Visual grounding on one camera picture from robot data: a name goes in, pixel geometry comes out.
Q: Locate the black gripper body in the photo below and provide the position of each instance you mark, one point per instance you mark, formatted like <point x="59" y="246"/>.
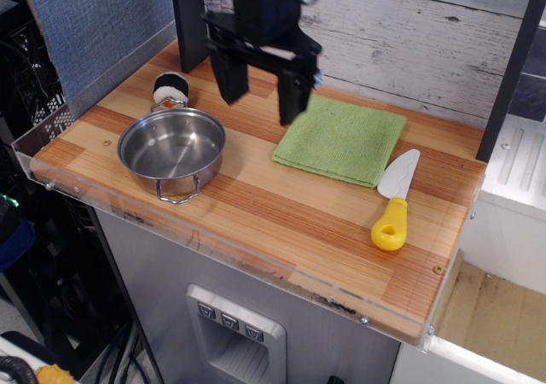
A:
<point x="269" y="33"/>

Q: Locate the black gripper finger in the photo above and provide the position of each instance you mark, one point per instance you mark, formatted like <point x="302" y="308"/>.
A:
<point x="229" y="65"/>
<point x="294" y="90"/>

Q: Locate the yellow handle toy knife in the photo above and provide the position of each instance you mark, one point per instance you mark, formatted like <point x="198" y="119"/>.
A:
<point x="390" y="231"/>

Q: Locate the green towel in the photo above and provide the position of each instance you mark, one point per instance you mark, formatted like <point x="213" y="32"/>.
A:
<point x="341" y="141"/>

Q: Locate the toy sushi roll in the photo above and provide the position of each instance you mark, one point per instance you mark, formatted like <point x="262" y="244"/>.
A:
<point x="172" y="86"/>

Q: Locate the blue fabric panel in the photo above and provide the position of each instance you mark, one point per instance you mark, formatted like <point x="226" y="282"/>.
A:
<point x="96" y="44"/>

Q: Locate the toy fridge dispenser panel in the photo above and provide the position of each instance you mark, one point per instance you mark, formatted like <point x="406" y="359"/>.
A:
<point x="235" y="343"/>

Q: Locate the clear acrylic edge guard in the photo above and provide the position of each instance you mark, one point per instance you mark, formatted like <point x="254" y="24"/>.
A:
<point x="311" y="234"/>

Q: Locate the white toy sink unit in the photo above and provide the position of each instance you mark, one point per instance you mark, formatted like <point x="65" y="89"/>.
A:
<point x="490" y="322"/>

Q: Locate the yellow object bottom left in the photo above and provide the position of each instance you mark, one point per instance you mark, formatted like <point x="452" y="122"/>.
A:
<point x="53" y="374"/>

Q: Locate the dark left post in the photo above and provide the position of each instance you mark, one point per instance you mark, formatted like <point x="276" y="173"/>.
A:
<point x="191" y="33"/>

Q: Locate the dark post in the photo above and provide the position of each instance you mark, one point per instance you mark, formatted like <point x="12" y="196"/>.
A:
<point x="517" y="60"/>
<point x="191" y="33"/>

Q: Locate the steel pot with handles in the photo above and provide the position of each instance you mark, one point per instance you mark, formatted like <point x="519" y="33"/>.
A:
<point x="173" y="151"/>

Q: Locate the dark right post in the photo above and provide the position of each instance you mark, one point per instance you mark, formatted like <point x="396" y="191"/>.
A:
<point x="517" y="60"/>

